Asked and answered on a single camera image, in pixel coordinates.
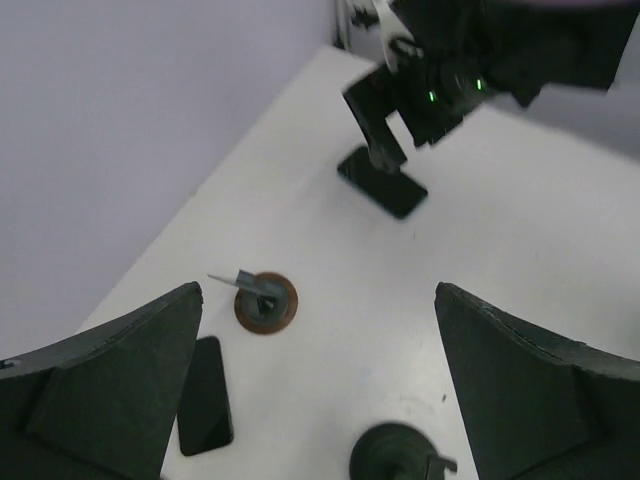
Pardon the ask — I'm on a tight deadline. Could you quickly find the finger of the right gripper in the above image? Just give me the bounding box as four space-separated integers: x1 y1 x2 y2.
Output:
342 64 407 173

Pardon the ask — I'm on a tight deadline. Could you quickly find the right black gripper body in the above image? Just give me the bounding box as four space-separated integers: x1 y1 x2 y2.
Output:
389 55 500 148

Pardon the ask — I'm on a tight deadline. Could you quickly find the brown disc small stand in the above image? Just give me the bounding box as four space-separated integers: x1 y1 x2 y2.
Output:
207 270 299 335

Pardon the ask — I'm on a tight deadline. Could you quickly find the black phone stand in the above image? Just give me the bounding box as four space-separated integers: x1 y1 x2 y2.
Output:
349 422 458 480

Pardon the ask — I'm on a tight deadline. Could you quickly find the black phone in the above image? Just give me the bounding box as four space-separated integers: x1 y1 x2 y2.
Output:
177 336 234 457
337 146 428 220

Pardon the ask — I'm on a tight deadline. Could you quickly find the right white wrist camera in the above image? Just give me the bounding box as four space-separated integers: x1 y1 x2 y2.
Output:
346 0 423 73

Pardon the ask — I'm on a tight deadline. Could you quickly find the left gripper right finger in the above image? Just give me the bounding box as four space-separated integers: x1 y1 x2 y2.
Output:
434 283 639 479

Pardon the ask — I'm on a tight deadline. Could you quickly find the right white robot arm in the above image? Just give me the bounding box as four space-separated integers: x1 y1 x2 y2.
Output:
344 1 639 173

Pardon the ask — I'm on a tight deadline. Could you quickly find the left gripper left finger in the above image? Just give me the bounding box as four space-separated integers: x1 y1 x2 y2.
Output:
1 282 203 479

